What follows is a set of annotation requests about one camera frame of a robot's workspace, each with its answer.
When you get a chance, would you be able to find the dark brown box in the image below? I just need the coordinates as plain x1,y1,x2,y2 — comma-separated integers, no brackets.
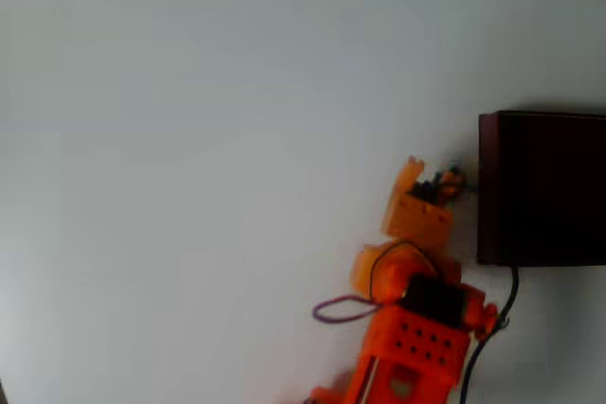
476,109,606,268

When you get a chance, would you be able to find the thin servo cable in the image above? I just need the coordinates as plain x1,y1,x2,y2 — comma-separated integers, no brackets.
370,239,439,294

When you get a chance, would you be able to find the purple cable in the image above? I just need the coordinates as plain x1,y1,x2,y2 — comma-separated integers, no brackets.
312,293,383,325

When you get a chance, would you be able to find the black cable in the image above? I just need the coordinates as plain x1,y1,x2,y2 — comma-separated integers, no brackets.
458,265,521,404

